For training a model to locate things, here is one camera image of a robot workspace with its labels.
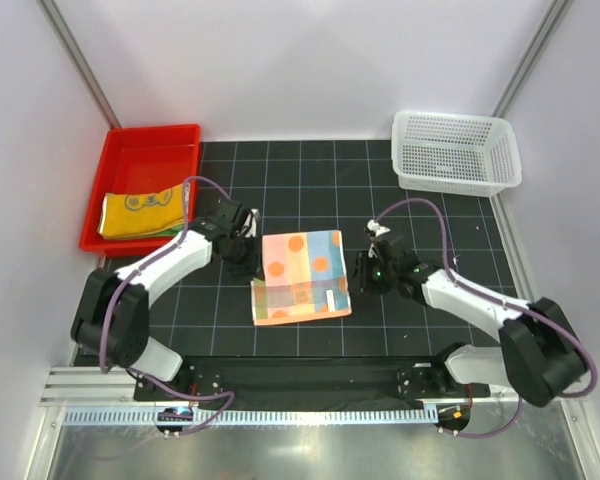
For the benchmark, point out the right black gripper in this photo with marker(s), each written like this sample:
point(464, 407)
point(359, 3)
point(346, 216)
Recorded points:
point(361, 275)

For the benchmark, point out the green microfiber towel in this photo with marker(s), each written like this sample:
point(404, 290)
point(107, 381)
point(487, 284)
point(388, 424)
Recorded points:
point(170, 232)

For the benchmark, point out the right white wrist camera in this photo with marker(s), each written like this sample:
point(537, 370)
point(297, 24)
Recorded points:
point(374, 229)

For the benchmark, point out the blue yellow patterned towel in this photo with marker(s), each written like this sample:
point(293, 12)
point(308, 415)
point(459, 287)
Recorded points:
point(131, 216)

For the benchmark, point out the aluminium corner post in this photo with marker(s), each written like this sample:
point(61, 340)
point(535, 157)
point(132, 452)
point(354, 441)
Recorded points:
point(67, 40)
point(541, 38)

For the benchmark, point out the right aluminium corner post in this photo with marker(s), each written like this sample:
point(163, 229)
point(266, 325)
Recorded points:
point(541, 38)

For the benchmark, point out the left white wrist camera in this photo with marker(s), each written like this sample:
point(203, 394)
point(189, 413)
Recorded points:
point(251, 224)

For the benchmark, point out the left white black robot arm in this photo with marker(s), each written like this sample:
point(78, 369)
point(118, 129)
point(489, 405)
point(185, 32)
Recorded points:
point(112, 317)

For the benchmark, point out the red plastic tray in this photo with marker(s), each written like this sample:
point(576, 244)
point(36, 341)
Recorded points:
point(137, 161)

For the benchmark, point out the orange towel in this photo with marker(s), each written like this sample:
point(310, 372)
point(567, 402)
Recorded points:
point(305, 279)

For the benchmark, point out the left aluminium corner post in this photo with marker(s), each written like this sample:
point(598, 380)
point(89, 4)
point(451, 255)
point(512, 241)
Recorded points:
point(67, 40)

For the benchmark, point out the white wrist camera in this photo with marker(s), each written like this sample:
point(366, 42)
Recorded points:
point(374, 229)
point(251, 224)

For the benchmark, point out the aluminium frame rail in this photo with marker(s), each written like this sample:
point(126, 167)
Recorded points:
point(86, 385)

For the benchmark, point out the slotted grey cable duct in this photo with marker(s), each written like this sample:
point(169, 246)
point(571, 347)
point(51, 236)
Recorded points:
point(180, 416)

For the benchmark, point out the black grid mat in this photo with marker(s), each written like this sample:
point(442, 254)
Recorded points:
point(330, 185)

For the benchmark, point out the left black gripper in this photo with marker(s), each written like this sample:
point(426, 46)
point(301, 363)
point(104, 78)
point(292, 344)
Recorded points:
point(252, 267)

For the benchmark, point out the white perforated plastic basket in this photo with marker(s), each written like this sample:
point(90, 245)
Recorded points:
point(456, 154)

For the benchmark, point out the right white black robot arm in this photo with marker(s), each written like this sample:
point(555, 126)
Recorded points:
point(537, 353)

